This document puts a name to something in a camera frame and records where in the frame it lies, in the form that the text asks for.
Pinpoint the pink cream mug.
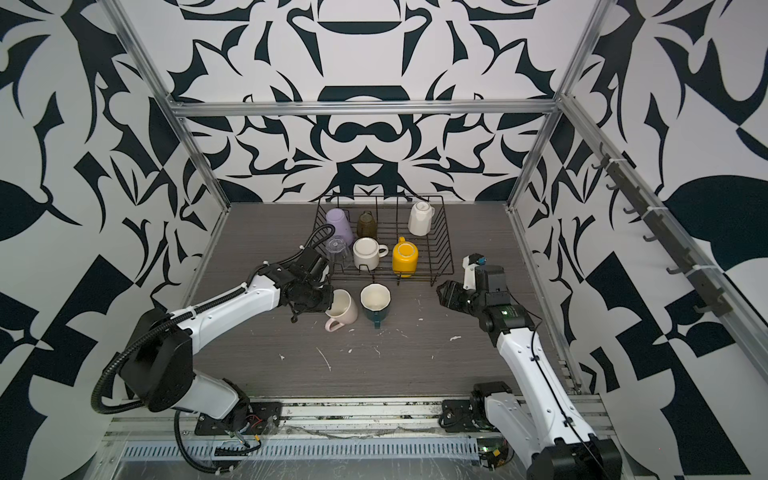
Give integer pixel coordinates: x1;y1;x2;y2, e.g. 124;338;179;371
324;289;359;333

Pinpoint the yellow mug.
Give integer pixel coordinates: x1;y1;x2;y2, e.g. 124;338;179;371
392;237;419;278

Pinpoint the dark green mug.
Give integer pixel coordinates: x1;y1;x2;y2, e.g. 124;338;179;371
360;283;391;329

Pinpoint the white mug red inside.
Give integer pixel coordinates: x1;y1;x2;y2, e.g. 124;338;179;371
353;237;389;272

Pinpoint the white faceted mug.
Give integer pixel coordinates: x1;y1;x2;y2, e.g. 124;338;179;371
408;201;435;237

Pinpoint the lilac plastic cup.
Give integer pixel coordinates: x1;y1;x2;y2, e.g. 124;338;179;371
325;208;355;247

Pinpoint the olive textured glass cup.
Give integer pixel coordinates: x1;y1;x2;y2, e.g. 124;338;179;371
356;210;378;239

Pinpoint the clear glass cup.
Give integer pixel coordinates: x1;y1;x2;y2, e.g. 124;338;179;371
326;235;351;271

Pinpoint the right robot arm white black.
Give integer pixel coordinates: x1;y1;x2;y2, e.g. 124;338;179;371
437;254;623;479

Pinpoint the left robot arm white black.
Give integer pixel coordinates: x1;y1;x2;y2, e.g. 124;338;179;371
90;223;336;475

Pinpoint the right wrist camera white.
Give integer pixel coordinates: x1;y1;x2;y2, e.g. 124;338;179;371
462;253;486;291

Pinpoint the black wire dish rack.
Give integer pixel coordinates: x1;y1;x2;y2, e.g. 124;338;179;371
314;193;455;286

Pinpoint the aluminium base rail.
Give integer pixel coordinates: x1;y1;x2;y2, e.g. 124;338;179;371
104;394;613;442

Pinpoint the white slotted cable duct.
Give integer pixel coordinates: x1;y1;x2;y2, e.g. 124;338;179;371
119;436;481;462

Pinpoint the wall hook rail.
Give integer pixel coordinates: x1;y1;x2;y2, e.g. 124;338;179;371
594;144;733;317

